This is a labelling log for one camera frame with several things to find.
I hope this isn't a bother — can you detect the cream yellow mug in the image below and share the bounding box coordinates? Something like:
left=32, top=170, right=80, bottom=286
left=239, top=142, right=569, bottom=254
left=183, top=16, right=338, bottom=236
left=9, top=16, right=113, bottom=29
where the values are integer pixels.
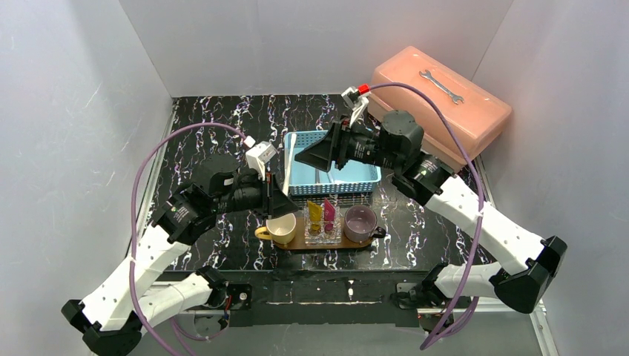
left=254, top=214, right=297, bottom=245

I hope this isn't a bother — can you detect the light blue plastic basket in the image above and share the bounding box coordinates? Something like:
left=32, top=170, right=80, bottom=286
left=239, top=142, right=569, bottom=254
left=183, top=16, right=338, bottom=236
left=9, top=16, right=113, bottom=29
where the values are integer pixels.
left=283, top=131, right=381, bottom=197

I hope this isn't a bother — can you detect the yellow toothpaste tube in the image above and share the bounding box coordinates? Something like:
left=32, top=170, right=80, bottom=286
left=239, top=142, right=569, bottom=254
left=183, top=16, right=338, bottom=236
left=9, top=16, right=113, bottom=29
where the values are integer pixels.
left=307, top=200, right=323, bottom=234

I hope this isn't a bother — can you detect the brown wooden oval tray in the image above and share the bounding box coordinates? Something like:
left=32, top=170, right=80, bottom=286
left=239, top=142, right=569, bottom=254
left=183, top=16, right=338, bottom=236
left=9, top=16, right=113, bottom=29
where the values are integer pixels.
left=276, top=217, right=375, bottom=251

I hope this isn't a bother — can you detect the clear plastic package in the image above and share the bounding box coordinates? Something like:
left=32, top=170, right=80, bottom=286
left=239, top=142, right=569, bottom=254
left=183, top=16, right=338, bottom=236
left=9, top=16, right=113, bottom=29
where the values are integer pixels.
left=304, top=201, right=342, bottom=245

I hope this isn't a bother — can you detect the pink toothpaste tube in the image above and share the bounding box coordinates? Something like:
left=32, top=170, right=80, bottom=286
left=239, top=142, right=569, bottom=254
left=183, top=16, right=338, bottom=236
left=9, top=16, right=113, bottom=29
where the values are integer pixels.
left=323, top=198, right=336, bottom=234

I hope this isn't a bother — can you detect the purple translucent cup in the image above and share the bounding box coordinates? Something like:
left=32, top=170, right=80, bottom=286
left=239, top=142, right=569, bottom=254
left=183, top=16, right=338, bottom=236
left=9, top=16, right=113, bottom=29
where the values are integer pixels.
left=343, top=205, right=387, bottom=243

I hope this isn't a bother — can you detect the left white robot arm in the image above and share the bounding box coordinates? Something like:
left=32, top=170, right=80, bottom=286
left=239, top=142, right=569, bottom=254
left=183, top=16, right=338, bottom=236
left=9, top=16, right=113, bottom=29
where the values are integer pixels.
left=62, top=154, right=298, bottom=355

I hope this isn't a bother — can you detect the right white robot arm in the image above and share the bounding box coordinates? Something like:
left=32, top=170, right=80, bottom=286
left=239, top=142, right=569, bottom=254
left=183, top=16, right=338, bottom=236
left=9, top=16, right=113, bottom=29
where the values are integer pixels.
left=294, top=111, right=567, bottom=314

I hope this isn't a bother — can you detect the silver open-end wrench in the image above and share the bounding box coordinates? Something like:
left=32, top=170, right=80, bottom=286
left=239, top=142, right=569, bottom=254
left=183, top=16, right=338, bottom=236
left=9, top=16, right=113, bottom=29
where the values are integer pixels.
left=419, top=70, right=464, bottom=105

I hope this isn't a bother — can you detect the pink plastic toolbox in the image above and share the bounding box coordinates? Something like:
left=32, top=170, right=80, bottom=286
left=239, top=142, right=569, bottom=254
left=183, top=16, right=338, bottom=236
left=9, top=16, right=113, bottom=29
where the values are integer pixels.
left=368, top=46, right=512, bottom=171

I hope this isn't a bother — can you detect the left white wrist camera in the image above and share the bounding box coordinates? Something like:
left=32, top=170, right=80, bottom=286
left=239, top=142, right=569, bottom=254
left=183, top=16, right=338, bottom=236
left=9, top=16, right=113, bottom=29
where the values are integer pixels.
left=244, top=136, right=277, bottom=182

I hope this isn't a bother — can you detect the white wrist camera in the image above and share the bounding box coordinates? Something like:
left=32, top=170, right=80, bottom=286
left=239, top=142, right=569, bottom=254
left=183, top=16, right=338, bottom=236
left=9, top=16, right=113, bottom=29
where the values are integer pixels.
left=341, top=84, right=370, bottom=127
left=244, top=136, right=277, bottom=182

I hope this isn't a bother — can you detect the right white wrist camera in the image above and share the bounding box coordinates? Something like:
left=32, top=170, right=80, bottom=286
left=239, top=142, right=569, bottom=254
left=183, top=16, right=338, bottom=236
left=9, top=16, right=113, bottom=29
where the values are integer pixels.
left=341, top=84, right=370, bottom=127

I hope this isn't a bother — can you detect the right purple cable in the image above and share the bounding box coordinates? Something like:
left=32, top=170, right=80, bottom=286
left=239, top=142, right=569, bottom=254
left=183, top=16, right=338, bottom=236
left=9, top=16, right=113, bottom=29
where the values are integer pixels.
left=358, top=82, right=486, bottom=351

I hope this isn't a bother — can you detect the purple cable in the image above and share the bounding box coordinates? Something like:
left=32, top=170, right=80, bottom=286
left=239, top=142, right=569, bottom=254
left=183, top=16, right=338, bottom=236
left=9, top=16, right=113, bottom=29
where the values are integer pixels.
left=128, top=122, right=257, bottom=356
left=358, top=82, right=486, bottom=351

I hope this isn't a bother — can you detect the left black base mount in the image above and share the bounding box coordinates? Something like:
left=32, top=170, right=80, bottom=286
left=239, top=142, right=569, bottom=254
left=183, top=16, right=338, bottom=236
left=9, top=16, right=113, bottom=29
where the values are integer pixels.
left=200, top=283, right=253, bottom=310

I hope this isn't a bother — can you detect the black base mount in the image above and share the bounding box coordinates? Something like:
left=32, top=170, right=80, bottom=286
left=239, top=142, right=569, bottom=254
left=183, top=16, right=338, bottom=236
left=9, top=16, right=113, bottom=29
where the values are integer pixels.
left=391, top=282, right=449, bottom=310
left=200, top=283, right=253, bottom=310

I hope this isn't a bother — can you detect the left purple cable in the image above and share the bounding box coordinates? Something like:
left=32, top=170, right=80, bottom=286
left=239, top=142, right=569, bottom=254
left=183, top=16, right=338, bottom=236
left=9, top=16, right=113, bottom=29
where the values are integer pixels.
left=128, top=122, right=257, bottom=356

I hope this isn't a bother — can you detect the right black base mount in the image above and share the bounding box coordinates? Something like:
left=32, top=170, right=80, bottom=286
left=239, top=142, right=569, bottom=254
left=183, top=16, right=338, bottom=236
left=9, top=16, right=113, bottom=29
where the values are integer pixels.
left=391, top=282, right=449, bottom=310

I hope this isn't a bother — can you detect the aluminium frame rail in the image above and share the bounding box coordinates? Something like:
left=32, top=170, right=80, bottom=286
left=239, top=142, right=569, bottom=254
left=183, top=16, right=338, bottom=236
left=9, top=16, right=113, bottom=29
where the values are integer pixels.
left=98, top=277, right=547, bottom=315

